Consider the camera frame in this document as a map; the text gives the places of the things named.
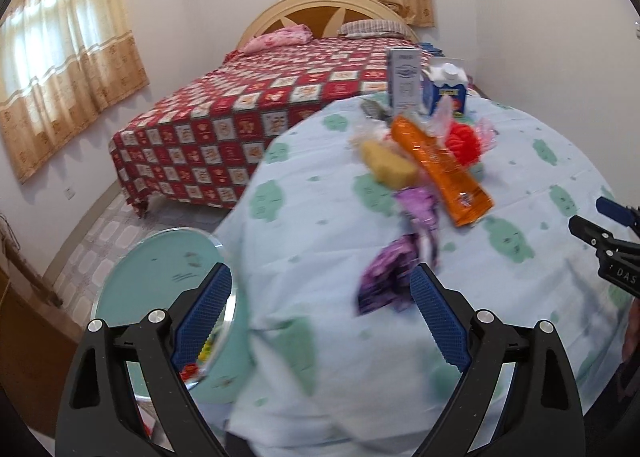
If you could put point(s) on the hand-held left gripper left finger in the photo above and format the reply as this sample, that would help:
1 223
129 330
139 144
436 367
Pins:
202 322

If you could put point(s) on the blue drink carton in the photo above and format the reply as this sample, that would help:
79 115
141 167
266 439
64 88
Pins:
445 92

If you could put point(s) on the clear bag with red mesh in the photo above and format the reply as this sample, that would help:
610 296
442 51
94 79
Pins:
462 144

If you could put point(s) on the teal plastic bin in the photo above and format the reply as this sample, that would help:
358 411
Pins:
150 272

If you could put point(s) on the purple wrapper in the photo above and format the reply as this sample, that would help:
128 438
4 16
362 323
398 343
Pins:
390 277
417 209

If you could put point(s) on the dark flat packet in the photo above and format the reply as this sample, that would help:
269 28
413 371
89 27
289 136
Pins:
376 109

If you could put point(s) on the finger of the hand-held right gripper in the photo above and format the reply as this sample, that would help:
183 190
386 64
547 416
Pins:
612 208
600 234

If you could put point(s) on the orange packet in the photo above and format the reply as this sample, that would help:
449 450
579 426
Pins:
445 177

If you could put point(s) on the beige wooden headboard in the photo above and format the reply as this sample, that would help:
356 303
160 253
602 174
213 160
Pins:
310 12

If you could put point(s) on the person's right forearm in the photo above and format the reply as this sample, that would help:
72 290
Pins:
632 332

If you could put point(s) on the pink pillow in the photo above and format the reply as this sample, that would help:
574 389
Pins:
277 39

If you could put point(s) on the striped pillow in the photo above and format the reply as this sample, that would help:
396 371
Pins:
375 28

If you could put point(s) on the yellow sponge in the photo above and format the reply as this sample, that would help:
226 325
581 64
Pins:
387 164

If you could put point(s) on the tall white blue box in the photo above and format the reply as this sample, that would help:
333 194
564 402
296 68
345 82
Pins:
404 82

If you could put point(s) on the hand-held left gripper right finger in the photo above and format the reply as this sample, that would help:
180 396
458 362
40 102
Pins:
440 322

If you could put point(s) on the wooden stick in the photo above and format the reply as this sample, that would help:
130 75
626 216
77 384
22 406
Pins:
30 262

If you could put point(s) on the bed with red patchwork cover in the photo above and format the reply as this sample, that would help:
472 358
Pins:
225 127

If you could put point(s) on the brown wooden cabinet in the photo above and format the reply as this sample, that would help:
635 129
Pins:
30 362

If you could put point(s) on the folded blue clothes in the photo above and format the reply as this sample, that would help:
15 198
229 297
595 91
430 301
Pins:
432 49

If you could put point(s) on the wall socket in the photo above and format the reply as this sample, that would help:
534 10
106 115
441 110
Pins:
71 193

